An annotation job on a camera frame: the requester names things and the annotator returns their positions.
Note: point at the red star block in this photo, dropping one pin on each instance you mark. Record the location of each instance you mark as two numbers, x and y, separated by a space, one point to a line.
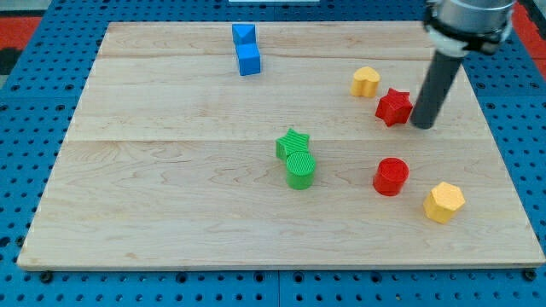
394 108

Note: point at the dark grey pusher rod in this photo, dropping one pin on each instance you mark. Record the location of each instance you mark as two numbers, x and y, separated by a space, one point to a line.
441 74

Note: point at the green star block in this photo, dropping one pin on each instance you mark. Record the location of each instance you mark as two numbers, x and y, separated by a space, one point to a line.
291 143

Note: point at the wooden board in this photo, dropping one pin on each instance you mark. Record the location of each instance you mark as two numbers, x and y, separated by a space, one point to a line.
169 162

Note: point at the green cylinder block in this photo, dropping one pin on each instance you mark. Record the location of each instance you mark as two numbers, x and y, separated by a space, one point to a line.
300 170

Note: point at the blue cube block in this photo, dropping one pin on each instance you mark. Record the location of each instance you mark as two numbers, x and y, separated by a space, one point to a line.
249 60

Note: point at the yellow heart block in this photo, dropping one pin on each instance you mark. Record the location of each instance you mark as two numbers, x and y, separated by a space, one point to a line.
365 82

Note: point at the red cylinder block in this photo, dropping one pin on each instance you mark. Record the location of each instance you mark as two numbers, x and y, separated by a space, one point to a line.
390 176

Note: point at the blue triangle block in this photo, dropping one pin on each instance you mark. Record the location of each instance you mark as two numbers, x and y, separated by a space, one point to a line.
243 33

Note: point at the yellow hexagon block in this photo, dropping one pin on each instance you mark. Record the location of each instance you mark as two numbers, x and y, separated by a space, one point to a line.
443 202

